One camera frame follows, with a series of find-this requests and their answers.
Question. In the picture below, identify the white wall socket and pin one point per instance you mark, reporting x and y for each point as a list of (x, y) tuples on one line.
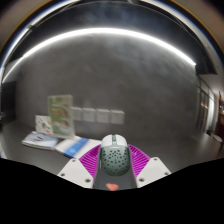
[(77, 114), (89, 114), (103, 115), (117, 116)]

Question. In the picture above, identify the green standing leaflet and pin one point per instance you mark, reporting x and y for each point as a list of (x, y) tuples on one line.
[(60, 115)]

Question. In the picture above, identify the white book with blue stripe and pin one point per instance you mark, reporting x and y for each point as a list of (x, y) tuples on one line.
[(75, 146)]

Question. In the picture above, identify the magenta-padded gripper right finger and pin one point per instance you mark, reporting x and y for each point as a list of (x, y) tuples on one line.
[(154, 170)]

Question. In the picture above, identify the thin open magazine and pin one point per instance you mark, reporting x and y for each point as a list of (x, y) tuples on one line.
[(40, 140)]

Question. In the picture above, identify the small orange sticker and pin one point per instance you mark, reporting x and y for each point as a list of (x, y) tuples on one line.
[(112, 186)]

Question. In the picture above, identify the dark-framed glass door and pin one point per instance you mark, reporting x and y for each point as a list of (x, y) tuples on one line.
[(206, 103)]

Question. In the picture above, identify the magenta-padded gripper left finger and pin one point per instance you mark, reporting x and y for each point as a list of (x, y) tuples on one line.
[(75, 171)]

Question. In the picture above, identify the green and white perforated mouse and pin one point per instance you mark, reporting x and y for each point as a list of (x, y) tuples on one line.
[(115, 158)]

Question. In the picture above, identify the long white light strip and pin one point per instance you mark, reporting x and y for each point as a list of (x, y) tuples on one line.
[(100, 31)]

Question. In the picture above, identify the small colourful printed card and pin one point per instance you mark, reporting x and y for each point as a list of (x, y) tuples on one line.
[(42, 125)]

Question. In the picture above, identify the dark grey mouse pad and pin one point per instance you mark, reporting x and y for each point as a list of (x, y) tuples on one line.
[(126, 182)]

